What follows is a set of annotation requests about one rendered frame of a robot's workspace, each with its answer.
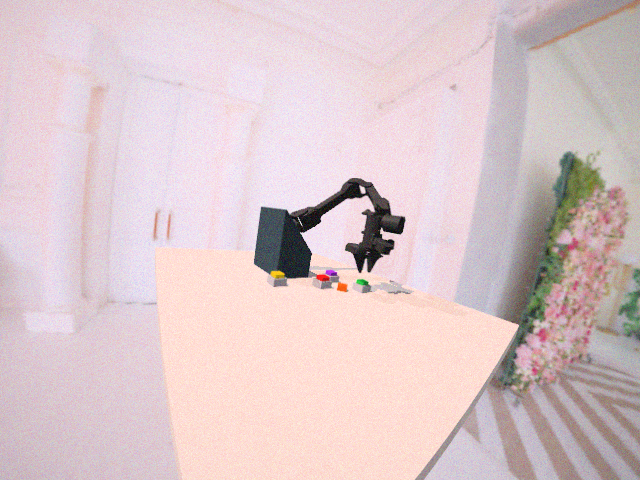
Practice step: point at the yellow button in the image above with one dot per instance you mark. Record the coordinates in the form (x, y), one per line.
(277, 279)

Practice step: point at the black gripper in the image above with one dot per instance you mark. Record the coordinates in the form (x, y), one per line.
(361, 251)

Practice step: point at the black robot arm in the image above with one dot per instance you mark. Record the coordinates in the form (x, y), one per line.
(381, 218)

